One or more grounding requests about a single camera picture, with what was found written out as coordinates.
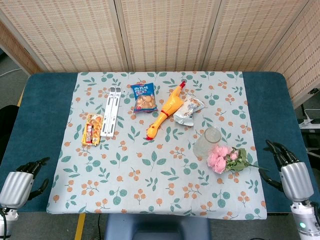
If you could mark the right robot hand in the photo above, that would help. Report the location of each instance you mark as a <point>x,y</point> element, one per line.
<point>295,175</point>

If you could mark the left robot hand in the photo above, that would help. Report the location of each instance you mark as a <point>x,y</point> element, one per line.
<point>16,183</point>

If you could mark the pink flower bouquet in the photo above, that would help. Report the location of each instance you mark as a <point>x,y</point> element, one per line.
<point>226,160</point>

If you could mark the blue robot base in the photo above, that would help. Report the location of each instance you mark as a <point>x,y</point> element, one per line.
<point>157,228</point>

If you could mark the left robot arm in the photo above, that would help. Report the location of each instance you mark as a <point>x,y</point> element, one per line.
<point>7,221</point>

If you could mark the transparent glass vase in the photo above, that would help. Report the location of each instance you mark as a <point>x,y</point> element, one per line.
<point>207,142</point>

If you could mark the yellow orange snack box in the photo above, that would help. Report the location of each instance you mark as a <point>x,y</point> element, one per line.
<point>92,129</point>

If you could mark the white folding laptop stand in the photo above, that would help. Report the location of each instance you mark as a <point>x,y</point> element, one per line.
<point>110,111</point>

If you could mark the white silver snack bag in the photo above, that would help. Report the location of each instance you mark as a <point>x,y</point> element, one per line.
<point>188,110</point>

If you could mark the floral patterned tablecloth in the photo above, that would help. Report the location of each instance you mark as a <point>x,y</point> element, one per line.
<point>155,160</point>

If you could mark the yellow rubber chicken toy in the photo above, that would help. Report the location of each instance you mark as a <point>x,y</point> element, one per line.
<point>166,111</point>

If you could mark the blue biscuit snack bag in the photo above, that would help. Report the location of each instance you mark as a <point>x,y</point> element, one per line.
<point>144,98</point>

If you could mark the bamboo folding screen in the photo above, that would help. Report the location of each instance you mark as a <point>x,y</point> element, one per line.
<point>160,35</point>

